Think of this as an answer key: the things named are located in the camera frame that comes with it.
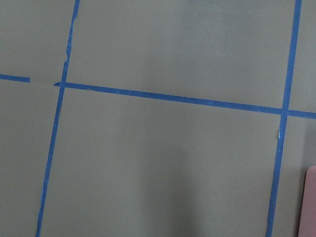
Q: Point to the pink plastic tray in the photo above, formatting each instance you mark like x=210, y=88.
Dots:
x=307, y=227

